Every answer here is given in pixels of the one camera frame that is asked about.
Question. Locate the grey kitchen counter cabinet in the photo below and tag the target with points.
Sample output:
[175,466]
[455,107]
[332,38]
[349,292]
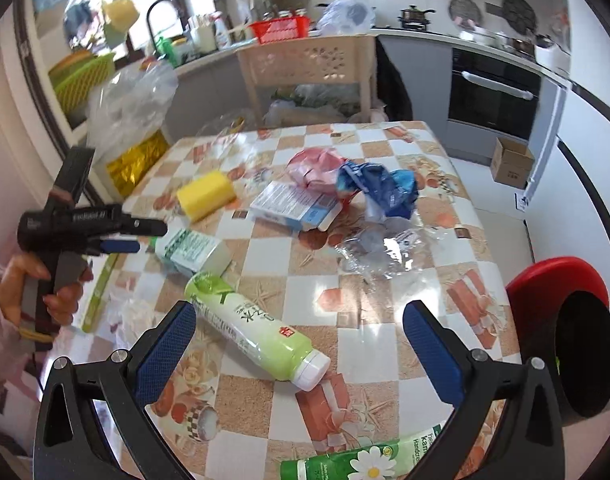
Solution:
[425,70]

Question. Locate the red and pink snack bag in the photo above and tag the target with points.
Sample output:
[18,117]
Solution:
[315,167]

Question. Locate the checkered tablecloth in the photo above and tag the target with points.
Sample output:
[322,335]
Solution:
[305,285]

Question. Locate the person's left hand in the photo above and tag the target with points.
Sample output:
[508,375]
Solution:
[12,280]

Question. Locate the round grey trivet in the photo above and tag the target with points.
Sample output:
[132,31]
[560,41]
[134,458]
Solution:
[464,9]

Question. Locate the clear plastic wrapper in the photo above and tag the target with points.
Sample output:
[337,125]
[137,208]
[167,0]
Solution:
[390,250]

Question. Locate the steel pot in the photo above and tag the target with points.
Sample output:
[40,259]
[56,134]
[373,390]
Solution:
[520,45]

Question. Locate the beige perforated chair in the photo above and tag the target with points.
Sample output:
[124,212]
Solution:
[305,60]

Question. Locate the large clear plastic bag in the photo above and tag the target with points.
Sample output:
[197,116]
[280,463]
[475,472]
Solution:
[130,105]

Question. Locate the round black trivet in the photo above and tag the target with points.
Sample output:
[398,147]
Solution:
[519,10]

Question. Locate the black kitchen faucet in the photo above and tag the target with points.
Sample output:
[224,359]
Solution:
[151,20]

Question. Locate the light green flat box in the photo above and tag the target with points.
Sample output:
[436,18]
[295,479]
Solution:
[101,290]

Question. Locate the yellow foil bag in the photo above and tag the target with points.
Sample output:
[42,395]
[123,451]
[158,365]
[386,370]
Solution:
[135,167]

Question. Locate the black built-in oven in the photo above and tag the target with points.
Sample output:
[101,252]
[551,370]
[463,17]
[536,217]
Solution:
[490,105]

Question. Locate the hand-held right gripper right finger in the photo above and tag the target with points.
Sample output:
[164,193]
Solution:
[435,355]

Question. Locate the green hand cream tube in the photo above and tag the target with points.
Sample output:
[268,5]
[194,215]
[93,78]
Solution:
[355,462]

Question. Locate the red plastic basket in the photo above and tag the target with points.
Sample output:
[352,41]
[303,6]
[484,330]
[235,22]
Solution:
[280,30]

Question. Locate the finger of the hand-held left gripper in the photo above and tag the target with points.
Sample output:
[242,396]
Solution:
[120,246]
[150,226]

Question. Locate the green plastic basket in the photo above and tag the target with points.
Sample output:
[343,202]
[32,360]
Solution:
[80,85]

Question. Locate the green dish soap bottle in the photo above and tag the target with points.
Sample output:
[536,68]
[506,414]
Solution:
[166,50]

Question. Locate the yellow plastic cup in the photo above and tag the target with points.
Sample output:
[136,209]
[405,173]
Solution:
[120,12]

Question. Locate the blue plastic bag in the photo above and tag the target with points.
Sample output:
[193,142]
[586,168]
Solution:
[380,187]

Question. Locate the red plastic chair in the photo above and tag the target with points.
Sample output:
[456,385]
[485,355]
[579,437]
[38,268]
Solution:
[540,285]

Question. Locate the dark cooking pot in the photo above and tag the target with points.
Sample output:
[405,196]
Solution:
[415,17]

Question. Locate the white refrigerator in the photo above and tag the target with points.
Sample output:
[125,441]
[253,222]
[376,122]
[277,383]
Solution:
[580,125]

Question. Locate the light green plastic bottle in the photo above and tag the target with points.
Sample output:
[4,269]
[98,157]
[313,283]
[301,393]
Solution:
[250,330]

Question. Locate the white spray bottle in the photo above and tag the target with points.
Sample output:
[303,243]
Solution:
[221,35]

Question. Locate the translucent plastic bag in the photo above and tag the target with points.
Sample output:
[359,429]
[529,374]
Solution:
[345,12]

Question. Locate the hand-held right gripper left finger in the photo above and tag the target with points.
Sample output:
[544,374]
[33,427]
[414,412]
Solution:
[165,355]

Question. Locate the yellow sponge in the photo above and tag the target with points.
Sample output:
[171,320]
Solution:
[205,195]

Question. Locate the black cloth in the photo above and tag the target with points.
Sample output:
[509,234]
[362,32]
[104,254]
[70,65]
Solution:
[392,85]

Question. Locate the white and blue carton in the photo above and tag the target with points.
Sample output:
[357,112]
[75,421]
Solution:
[290,202]

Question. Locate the cardboard box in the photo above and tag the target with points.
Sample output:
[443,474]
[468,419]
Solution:
[510,165]

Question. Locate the black trash bin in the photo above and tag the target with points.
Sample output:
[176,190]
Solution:
[585,355]

